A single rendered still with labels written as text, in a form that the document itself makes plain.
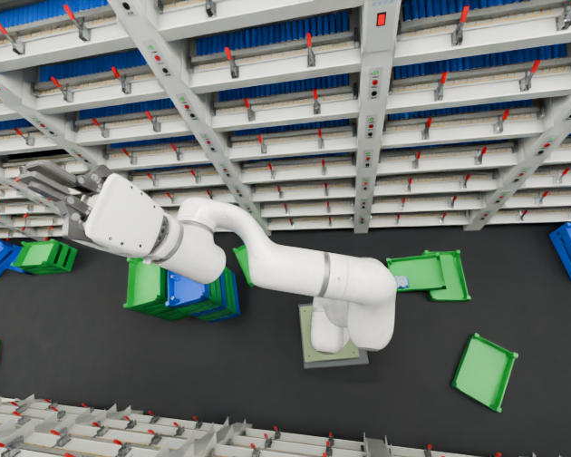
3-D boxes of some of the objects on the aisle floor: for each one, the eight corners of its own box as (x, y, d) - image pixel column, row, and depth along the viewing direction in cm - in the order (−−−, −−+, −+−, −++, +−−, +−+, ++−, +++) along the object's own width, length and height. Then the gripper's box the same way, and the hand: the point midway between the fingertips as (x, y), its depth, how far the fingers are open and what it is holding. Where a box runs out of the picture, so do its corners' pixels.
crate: (466, 302, 164) (471, 299, 157) (429, 301, 168) (432, 298, 161) (455, 254, 178) (459, 249, 171) (421, 255, 182) (424, 250, 175)
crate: (276, 273, 195) (274, 269, 188) (251, 286, 194) (247, 284, 187) (259, 239, 210) (256, 235, 203) (236, 253, 209) (232, 248, 202)
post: (367, 233, 196) (429, -196, 48) (353, 233, 198) (372, -178, 50) (365, 209, 205) (413, -217, 57) (353, 209, 207) (365, -201, 59)
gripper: (183, 194, 48) (77, 112, 33) (156, 280, 42) (9, 227, 27) (152, 199, 51) (43, 126, 37) (122, 280, 45) (-26, 232, 30)
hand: (48, 179), depth 33 cm, fingers closed
